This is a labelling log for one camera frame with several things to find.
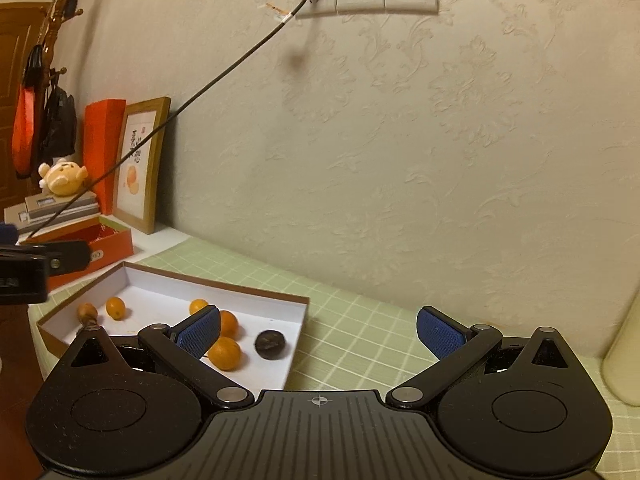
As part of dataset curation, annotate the large orange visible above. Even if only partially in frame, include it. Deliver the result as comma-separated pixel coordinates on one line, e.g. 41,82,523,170
220,310,240,339

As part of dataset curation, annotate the small orange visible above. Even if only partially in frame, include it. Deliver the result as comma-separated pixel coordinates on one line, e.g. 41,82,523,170
105,297,127,321

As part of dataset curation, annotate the dark round fruit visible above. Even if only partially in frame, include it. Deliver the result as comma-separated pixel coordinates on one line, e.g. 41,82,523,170
254,330,286,360

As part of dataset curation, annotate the stack of grey books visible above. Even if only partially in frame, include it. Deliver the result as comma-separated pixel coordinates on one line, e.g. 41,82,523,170
3,191,100,234

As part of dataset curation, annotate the red open gift box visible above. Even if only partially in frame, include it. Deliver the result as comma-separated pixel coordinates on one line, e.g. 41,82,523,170
25,216,134,290

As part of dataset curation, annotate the brown shallow cardboard box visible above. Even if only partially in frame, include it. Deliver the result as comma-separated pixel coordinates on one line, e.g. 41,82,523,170
37,262,309,394

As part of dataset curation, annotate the yellow plush toy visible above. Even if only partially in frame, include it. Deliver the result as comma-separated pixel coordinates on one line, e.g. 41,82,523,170
38,158,89,197

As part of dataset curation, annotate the wooden framed calligraphy picture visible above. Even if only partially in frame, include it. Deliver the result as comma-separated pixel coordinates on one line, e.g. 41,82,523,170
113,96,171,234

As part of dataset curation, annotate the red hanging bag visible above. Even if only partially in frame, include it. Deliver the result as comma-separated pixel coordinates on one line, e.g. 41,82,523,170
11,84,43,179

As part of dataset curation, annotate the black hanging bag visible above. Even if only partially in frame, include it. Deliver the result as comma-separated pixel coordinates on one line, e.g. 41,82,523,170
40,86,77,160

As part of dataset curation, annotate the red paper envelope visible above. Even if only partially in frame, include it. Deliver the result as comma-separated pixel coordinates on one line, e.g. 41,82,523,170
81,98,128,217

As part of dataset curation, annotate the cream thermos jug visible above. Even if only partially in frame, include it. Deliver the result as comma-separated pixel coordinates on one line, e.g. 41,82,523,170
601,295,640,406

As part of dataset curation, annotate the brown wooden door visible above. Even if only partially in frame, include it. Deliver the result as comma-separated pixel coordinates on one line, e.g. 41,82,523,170
0,2,47,210

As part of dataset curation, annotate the wooden coat rack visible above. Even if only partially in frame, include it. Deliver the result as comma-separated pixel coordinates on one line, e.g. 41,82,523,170
29,0,101,172

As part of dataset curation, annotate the black power cable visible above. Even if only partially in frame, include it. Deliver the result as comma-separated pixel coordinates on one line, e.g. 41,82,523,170
27,0,324,239

